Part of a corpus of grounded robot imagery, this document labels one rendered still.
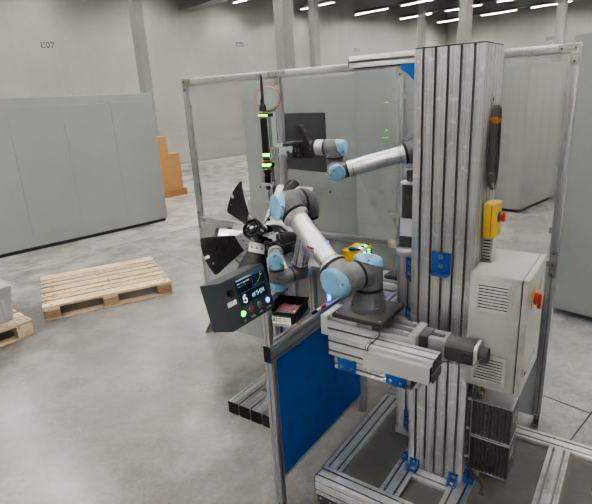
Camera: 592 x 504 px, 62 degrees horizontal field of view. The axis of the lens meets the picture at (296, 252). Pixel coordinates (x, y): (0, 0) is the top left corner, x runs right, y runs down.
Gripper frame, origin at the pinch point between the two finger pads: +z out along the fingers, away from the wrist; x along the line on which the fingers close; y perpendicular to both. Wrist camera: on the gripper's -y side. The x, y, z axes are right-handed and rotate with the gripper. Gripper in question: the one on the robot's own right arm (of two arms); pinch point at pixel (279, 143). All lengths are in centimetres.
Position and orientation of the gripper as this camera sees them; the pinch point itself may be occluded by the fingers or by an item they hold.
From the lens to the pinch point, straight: 256.8
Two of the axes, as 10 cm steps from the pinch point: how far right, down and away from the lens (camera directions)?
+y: 0.5, 9.5, 3.0
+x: 4.1, -2.9, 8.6
